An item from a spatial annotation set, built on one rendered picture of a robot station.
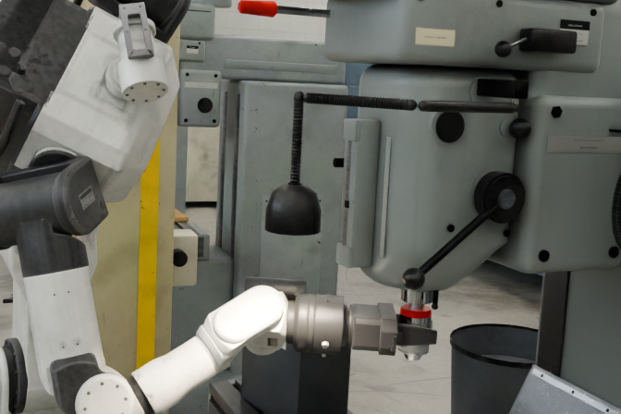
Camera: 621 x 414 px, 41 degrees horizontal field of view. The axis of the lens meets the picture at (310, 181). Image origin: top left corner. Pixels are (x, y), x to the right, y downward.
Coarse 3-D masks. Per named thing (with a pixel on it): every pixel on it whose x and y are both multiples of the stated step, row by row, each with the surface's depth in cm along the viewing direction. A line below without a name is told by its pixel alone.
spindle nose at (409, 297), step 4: (404, 292) 125; (408, 292) 125; (412, 292) 124; (416, 292) 124; (420, 292) 124; (424, 292) 124; (428, 292) 124; (432, 292) 126; (404, 296) 125; (408, 296) 125; (412, 296) 124; (416, 296) 124; (420, 296) 124; (424, 296) 124; (428, 296) 125; (404, 300) 125; (408, 300) 125; (412, 300) 124; (416, 300) 124; (420, 300) 124; (424, 300) 124; (428, 300) 125; (420, 304) 124; (424, 304) 125
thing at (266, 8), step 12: (240, 0) 120; (252, 0) 120; (240, 12) 120; (252, 12) 120; (264, 12) 120; (276, 12) 121; (288, 12) 122; (300, 12) 123; (312, 12) 123; (324, 12) 124
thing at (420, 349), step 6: (402, 318) 126; (408, 318) 125; (414, 318) 125; (426, 318) 125; (414, 324) 125; (420, 324) 125; (426, 324) 125; (402, 348) 126; (408, 348) 125; (414, 348) 125; (420, 348) 125; (426, 348) 126; (408, 354) 125; (414, 354) 125; (420, 354) 125
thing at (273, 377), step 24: (264, 360) 168; (288, 360) 160; (312, 360) 158; (336, 360) 162; (264, 384) 168; (288, 384) 160; (312, 384) 159; (336, 384) 162; (264, 408) 168; (288, 408) 160; (312, 408) 160; (336, 408) 163
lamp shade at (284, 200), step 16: (272, 192) 108; (288, 192) 106; (304, 192) 106; (272, 208) 107; (288, 208) 105; (304, 208) 106; (320, 208) 108; (272, 224) 107; (288, 224) 105; (304, 224) 106; (320, 224) 108
